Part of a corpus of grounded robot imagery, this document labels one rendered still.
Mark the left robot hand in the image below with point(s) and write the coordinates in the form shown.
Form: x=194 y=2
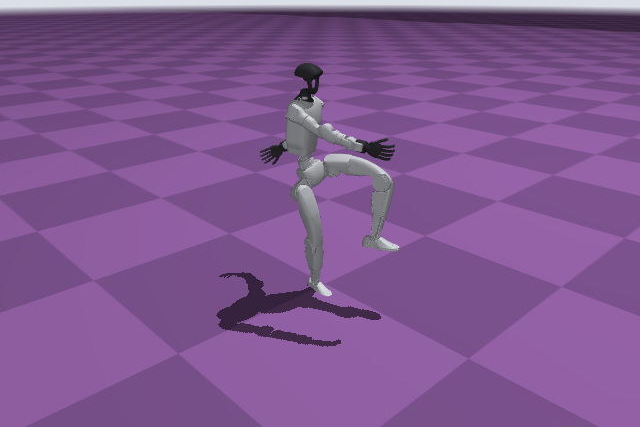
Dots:
x=275 y=150

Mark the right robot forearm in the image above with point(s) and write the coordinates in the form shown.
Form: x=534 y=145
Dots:
x=335 y=137

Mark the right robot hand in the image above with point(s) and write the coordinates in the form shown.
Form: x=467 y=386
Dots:
x=374 y=149

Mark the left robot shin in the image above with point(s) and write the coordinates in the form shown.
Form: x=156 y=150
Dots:
x=380 y=206

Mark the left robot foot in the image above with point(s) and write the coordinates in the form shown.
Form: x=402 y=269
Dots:
x=381 y=244

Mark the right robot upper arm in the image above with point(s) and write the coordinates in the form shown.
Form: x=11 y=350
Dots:
x=297 y=115

